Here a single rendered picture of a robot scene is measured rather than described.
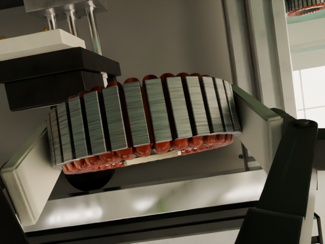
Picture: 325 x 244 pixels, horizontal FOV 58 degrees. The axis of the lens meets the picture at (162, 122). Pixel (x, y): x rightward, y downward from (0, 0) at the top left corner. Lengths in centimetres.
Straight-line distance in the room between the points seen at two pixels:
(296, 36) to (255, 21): 685
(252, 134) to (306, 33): 706
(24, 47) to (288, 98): 22
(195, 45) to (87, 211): 26
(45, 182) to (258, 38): 20
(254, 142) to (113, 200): 18
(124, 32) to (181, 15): 8
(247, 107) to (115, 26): 32
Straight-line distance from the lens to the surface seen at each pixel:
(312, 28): 727
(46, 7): 34
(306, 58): 715
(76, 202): 31
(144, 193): 29
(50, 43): 22
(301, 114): 713
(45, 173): 17
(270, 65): 29
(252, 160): 37
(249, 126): 16
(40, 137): 17
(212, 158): 45
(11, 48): 23
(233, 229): 32
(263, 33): 28
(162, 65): 43
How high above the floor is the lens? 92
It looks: 6 degrees up
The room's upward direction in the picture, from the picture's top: 170 degrees clockwise
